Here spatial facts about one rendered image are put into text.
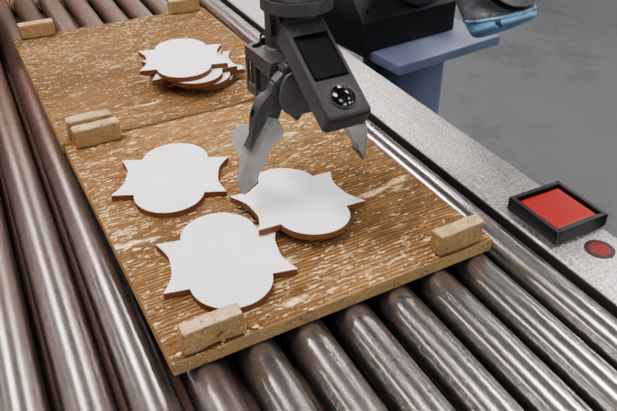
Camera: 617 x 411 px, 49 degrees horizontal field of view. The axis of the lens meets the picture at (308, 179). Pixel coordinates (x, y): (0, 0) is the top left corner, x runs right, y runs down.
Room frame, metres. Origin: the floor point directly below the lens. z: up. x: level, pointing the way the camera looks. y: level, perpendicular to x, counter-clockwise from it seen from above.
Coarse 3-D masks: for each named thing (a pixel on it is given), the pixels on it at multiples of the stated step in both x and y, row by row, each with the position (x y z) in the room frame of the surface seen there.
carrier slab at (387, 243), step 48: (144, 144) 0.75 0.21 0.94; (192, 144) 0.75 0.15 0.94; (288, 144) 0.75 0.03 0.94; (336, 144) 0.75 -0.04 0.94; (96, 192) 0.64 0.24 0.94; (240, 192) 0.64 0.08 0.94; (384, 192) 0.64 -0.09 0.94; (432, 192) 0.64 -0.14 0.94; (144, 240) 0.55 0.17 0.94; (288, 240) 0.55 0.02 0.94; (336, 240) 0.55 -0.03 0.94; (384, 240) 0.55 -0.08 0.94; (480, 240) 0.55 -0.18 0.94; (144, 288) 0.48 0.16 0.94; (288, 288) 0.48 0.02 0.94; (336, 288) 0.48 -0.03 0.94; (384, 288) 0.49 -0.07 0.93; (240, 336) 0.42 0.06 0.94
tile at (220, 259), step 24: (216, 216) 0.58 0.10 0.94; (240, 216) 0.58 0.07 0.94; (192, 240) 0.54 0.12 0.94; (216, 240) 0.54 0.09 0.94; (240, 240) 0.54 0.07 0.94; (264, 240) 0.54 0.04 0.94; (192, 264) 0.50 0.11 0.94; (216, 264) 0.50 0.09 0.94; (240, 264) 0.50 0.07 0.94; (264, 264) 0.50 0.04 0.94; (288, 264) 0.50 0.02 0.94; (168, 288) 0.47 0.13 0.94; (192, 288) 0.47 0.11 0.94; (216, 288) 0.47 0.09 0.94; (240, 288) 0.47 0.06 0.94; (264, 288) 0.47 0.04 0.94
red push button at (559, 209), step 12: (552, 192) 0.65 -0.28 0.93; (528, 204) 0.62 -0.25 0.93; (540, 204) 0.62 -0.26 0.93; (552, 204) 0.62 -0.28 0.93; (564, 204) 0.62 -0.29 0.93; (576, 204) 0.62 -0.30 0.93; (552, 216) 0.60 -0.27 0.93; (564, 216) 0.60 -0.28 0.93; (576, 216) 0.60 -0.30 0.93; (588, 216) 0.60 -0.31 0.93
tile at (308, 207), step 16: (272, 176) 0.66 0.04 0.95; (288, 176) 0.66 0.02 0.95; (304, 176) 0.66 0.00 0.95; (320, 176) 0.66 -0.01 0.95; (256, 192) 0.62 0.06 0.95; (272, 192) 0.62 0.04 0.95; (288, 192) 0.62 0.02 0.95; (304, 192) 0.62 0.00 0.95; (320, 192) 0.62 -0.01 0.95; (336, 192) 0.62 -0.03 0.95; (256, 208) 0.58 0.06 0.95; (272, 208) 0.58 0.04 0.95; (288, 208) 0.58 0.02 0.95; (304, 208) 0.59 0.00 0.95; (320, 208) 0.59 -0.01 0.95; (336, 208) 0.59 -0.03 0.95; (352, 208) 0.60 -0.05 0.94; (272, 224) 0.55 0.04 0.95; (288, 224) 0.55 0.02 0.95; (304, 224) 0.55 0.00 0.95; (320, 224) 0.55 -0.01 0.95; (336, 224) 0.56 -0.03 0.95
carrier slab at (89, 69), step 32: (64, 32) 1.14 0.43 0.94; (96, 32) 1.14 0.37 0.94; (128, 32) 1.14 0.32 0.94; (160, 32) 1.14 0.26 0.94; (192, 32) 1.14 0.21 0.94; (224, 32) 1.14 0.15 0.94; (32, 64) 1.00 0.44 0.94; (64, 64) 1.00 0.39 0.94; (96, 64) 1.00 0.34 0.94; (128, 64) 1.00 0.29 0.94; (64, 96) 0.88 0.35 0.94; (96, 96) 0.88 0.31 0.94; (128, 96) 0.88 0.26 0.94; (160, 96) 0.88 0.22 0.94; (192, 96) 0.88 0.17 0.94; (224, 96) 0.88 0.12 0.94; (64, 128) 0.79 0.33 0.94; (128, 128) 0.79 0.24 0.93
